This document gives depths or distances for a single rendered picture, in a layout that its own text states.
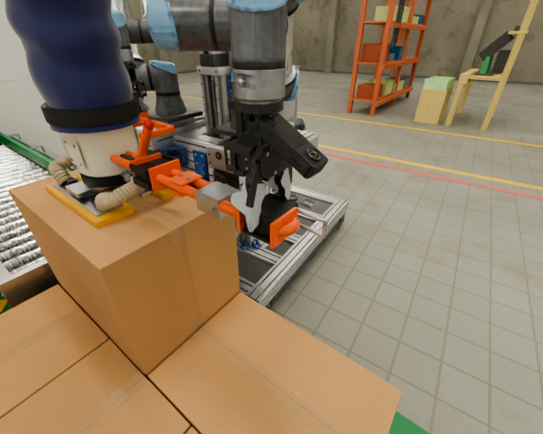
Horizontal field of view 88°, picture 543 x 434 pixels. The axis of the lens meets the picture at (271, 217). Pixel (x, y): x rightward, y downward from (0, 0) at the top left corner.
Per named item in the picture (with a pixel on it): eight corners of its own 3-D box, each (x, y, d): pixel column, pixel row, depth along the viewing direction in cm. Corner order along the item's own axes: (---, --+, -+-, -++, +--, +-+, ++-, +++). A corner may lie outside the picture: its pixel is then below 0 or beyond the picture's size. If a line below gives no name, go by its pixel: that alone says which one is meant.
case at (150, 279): (58, 281, 110) (7, 189, 89) (149, 233, 137) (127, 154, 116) (144, 375, 80) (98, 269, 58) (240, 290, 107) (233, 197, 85)
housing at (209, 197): (196, 209, 60) (192, 190, 57) (219, 197, 64) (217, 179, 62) (219, 220, 56) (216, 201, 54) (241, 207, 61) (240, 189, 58)
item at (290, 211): (237, 232, 52) (235, 208, 50) (262, 215, 57) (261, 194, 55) (272, 250, 48) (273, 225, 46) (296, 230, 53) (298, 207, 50)
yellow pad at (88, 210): (46, 191, 88) (39, 176, 86) (80, 180, 95) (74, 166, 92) (98, 229, 71) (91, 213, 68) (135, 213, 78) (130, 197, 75)
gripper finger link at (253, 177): (256, 204, 49) (267, 154, 47) (264, 207, 48) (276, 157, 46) (238, 205, 45) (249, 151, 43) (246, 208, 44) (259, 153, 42)
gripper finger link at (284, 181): (272, 192, 60) (261, 158, 53) (296, 200, 57) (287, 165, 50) (265, 202, 58) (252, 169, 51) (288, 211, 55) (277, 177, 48)
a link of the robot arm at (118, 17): (124, 12, 100) (121, 10, 93) (133, 48, 106) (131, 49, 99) (100, 11, 98) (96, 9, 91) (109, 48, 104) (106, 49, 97)
